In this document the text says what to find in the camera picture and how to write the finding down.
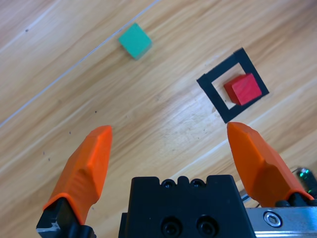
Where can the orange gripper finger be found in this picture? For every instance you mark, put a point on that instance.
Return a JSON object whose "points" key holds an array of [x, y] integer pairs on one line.
{"points": [[260, 168], [86, 168]]}

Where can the dark device with green light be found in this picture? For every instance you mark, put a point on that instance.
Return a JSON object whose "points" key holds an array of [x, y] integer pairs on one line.
{"points": [[305, 176]]}

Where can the green wooden block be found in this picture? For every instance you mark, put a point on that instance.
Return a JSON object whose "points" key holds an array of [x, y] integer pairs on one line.
{"points": [[135, 41]]}

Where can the black tape square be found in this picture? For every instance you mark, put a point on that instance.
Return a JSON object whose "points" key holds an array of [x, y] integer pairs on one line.
{"points": [[220, 70]]}

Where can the red wooden block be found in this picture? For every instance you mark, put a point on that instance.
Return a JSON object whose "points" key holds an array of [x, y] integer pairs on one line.
{"points": [[245, 90]]}

